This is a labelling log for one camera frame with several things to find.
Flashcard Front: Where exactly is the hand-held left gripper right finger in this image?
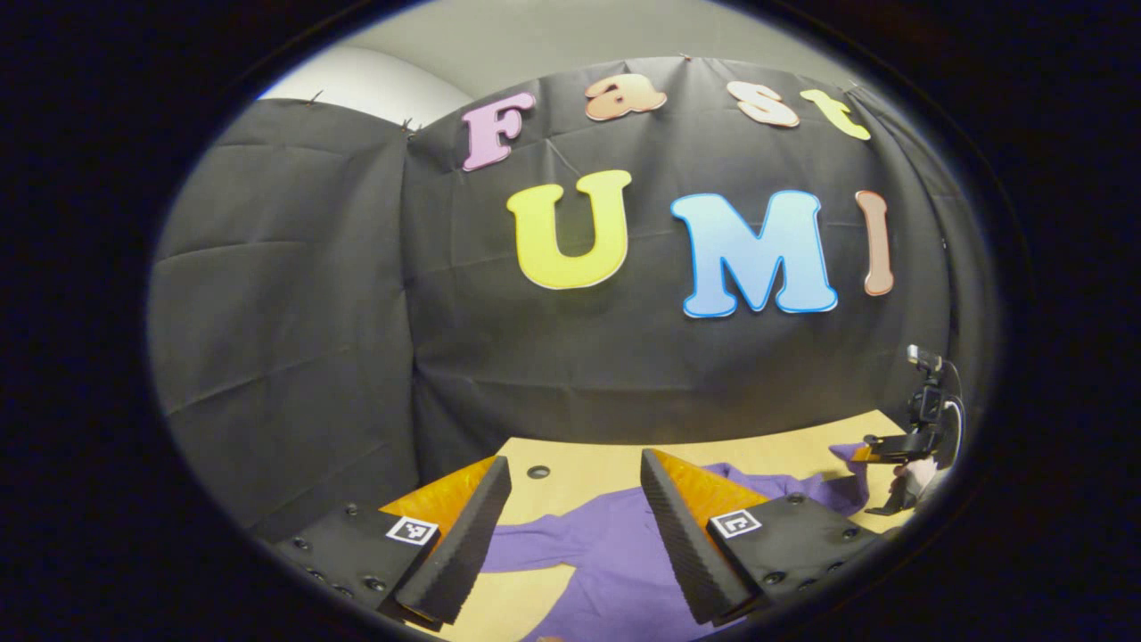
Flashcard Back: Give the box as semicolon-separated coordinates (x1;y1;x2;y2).
639;448;883;627

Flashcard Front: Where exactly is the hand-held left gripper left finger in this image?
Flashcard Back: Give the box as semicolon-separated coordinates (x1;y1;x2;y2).
270;455;514;630

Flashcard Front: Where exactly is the purple button shirt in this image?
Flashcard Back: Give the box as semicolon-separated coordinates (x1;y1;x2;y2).
481;441;872;642

